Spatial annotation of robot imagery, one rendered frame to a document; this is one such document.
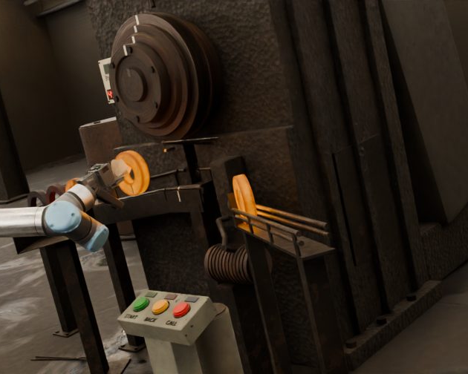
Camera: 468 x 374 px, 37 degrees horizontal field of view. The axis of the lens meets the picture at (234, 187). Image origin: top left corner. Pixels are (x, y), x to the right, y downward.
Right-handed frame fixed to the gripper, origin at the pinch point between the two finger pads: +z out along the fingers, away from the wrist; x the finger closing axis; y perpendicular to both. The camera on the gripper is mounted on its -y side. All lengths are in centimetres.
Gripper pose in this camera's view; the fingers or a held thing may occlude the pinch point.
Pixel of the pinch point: (129, 168)
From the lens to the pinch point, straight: 244.4
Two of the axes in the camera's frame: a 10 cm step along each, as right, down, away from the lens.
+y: -3.9, -8.4, -3.7
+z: 5.8, -5.4, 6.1
